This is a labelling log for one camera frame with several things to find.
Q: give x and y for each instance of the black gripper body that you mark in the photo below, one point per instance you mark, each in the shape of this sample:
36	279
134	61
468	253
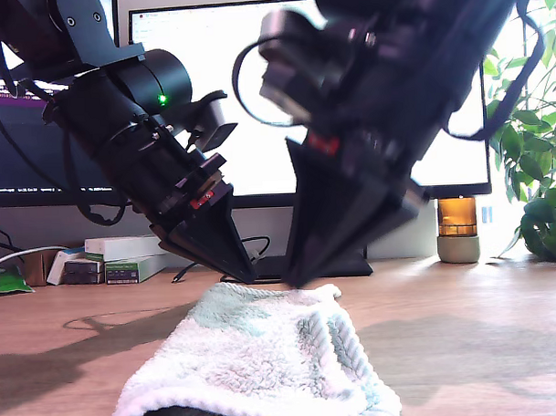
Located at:
167	171

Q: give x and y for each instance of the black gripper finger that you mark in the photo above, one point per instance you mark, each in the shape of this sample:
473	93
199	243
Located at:
369	214
193	256
314	193
219	237

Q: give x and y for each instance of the white fluffy tea towel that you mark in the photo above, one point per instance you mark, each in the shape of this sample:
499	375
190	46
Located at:
256	355

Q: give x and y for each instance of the long white box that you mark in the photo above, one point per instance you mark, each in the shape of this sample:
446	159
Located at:
124	247

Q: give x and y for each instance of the green and white box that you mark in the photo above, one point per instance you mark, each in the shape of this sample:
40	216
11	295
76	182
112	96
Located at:
125	272

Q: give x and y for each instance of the amber glass lamp grey base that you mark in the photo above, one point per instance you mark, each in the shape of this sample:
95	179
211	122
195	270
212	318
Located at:
457	247

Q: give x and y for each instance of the small green white box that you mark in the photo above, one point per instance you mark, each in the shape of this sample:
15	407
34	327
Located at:
94	257

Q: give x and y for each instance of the small dark box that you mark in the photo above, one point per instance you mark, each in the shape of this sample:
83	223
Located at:
81	272

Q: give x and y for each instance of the large monitor with white screen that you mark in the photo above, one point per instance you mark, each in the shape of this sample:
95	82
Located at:
217	46

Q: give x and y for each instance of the white box with blue edge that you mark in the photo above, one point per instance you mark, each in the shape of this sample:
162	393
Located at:
56	270

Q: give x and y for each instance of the monitor with dark screen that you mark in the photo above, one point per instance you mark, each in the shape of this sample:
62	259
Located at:
25	157

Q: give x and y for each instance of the brown cardboard box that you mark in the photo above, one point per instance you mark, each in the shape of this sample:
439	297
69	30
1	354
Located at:
36	271

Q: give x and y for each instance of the green leafy house plant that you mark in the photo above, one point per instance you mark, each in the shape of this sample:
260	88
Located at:
532	162

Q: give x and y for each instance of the arm grey camera box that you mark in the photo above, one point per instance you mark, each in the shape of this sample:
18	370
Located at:
215	119
291	57

